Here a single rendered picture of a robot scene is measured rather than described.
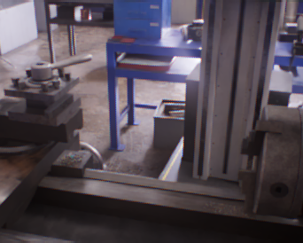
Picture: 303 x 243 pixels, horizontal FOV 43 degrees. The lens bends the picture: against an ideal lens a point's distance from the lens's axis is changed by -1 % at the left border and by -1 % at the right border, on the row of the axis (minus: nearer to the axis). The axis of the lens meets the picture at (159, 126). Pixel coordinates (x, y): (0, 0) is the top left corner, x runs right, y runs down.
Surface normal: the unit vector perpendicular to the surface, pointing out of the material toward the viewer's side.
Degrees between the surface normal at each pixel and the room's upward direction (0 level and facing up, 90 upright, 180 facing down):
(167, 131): 90
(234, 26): 90
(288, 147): 48
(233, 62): 90
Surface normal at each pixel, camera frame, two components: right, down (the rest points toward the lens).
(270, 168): -0.19, 0.06
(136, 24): -0.22, 0.44
